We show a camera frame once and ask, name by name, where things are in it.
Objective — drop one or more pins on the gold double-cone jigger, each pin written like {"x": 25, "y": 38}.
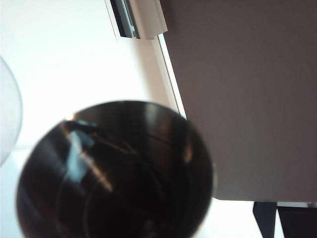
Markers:
{"x": 111, "y": 186}

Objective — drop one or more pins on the clear wine glass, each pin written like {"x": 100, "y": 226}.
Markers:
{"x": 10, "y": 111}

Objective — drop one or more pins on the wide brown desk partition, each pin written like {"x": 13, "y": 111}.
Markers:
{"x": 247, "y": 99}

